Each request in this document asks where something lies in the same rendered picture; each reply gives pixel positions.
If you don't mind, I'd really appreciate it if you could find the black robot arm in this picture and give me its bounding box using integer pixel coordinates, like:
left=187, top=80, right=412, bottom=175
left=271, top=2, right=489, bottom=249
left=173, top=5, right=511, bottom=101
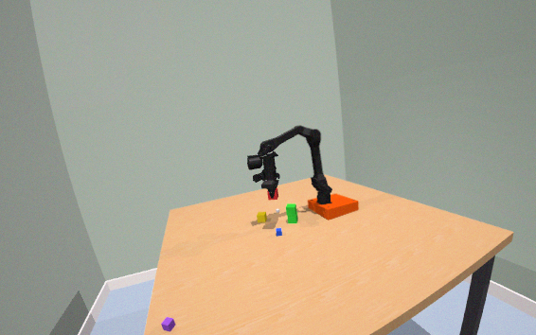
left=247, top=125, right=332, bottom=205

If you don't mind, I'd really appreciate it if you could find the green block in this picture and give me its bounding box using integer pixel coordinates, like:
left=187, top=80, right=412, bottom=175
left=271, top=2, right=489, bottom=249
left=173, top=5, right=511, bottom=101
left=286, top=203, right=297, bottom=216
left=287, top=212, right=298, bottom=223

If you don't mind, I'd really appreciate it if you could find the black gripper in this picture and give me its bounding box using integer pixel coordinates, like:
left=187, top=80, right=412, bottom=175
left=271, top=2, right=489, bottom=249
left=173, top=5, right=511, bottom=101
left=261, top=166, right=280, bottom=199

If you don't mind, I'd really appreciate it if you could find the small purple block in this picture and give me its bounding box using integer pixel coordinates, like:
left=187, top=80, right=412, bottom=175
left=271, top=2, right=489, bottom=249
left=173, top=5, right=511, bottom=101
left=161, top=317, right=176, bottom=332

